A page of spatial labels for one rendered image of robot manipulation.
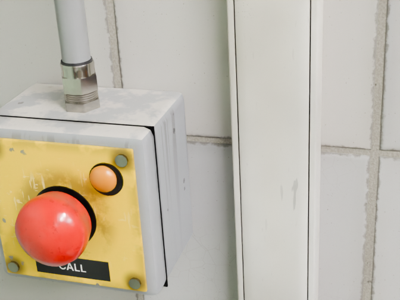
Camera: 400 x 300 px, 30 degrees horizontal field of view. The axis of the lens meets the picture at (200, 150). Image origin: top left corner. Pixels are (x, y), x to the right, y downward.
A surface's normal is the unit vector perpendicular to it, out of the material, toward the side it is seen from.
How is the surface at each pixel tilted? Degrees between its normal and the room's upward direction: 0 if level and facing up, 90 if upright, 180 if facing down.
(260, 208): 90
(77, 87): 90
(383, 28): 90
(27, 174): 90
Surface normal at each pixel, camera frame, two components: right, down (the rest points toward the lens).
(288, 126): -0.28, 0.43
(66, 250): 0.29, 0.59
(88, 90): 0.68, 0.28
